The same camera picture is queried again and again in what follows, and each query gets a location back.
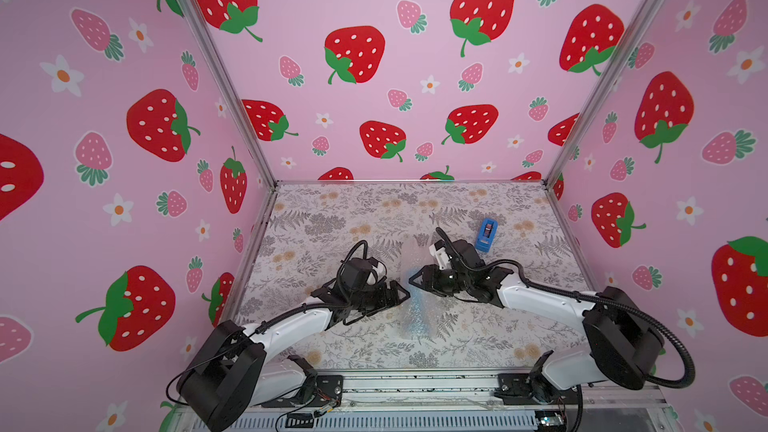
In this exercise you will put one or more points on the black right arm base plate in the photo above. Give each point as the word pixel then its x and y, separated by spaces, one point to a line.
pixel 520 389

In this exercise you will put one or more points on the aluminium frame post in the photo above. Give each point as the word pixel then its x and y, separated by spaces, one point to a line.
pixel 199 28
pixel 634 31

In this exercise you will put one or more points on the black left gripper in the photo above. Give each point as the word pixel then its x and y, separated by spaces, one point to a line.
pixel 390 300

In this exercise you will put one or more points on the clear bubble wrap sheet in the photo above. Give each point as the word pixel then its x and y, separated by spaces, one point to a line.
pixel 440 312

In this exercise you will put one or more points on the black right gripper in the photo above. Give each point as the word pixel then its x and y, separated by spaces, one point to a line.
pixel 432 279

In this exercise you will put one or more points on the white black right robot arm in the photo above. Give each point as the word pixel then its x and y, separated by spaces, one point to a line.
pixel 620 347

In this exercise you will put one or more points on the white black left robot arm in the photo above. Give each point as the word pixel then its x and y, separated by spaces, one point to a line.
pixel 236 367

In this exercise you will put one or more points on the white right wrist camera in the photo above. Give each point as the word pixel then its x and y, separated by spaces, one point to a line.
pixel 441 256

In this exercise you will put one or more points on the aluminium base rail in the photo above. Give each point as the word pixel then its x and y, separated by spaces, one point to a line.
pixel 460 400

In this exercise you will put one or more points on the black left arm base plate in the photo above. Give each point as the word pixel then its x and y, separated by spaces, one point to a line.
pixel 324 387

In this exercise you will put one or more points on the aluminium frame post left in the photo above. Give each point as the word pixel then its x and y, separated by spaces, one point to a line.
pixel 199 28

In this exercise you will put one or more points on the blue tape dispenser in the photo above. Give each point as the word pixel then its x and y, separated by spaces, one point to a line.
pixel 483 244

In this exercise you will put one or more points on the blue plastic wine glass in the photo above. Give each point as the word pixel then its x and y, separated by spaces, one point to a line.
pixel 416 325

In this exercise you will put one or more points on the aluminium frame post right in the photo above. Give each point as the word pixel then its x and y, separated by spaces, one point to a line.
pixel 634 31

